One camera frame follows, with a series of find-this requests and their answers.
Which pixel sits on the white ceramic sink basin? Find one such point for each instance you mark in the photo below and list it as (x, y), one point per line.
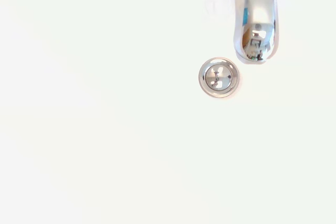
(131, 129)

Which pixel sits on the chrome sink faucet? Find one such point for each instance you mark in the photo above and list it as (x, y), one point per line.
(260, 11)

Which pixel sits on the chrome sink drain plug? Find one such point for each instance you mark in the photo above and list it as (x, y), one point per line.
(218, 77)

